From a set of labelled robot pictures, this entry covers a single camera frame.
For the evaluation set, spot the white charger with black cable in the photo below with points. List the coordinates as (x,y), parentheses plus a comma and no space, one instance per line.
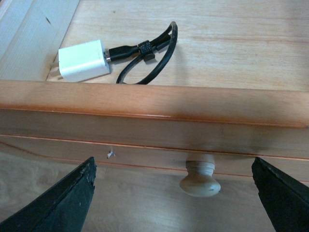
(90,60)

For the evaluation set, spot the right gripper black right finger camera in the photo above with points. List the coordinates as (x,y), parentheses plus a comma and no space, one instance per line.
(285,200)

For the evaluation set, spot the wooden drawer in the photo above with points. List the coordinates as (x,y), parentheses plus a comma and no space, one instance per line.
(236,88)

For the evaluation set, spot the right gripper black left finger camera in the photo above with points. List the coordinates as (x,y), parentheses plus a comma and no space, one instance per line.
(62,208)

